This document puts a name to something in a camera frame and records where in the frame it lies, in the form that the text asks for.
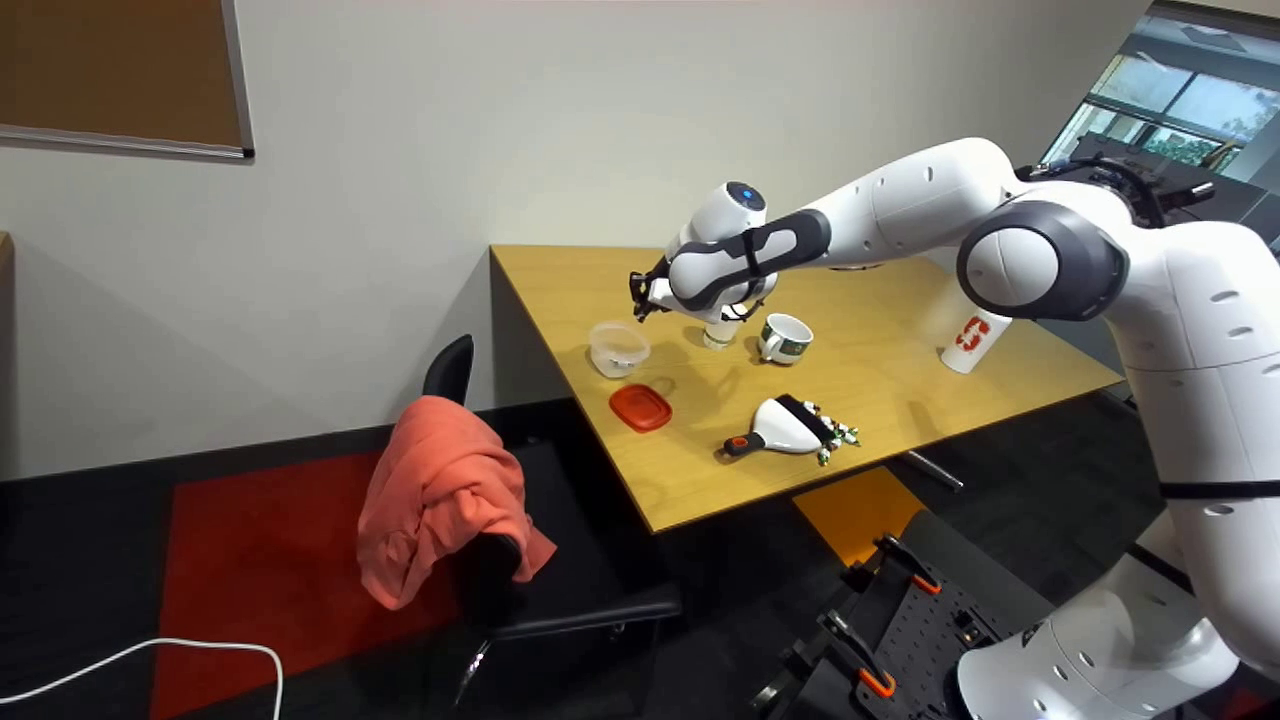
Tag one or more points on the glass window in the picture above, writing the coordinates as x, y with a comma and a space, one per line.
1174, 94

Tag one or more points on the white bottle red logo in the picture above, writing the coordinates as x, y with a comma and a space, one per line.
972, 342

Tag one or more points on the white hand brush black bristles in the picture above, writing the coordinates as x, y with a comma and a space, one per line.
787, 430

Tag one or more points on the red plastic lid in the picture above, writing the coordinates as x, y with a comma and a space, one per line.
640, 408

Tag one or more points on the brown cork board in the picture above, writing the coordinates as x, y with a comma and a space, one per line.
105, 66

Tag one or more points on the clear plastic bowl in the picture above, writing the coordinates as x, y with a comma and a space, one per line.
621, 354

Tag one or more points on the pink cloth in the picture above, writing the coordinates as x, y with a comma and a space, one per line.
440, 506

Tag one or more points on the black office chair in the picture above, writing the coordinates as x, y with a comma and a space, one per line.
586, 575

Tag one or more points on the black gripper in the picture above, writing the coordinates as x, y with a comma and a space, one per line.
661, 289

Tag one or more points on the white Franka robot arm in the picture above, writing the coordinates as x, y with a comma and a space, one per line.
1200, 333

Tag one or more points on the white mug with green band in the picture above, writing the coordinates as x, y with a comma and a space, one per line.
787, 344

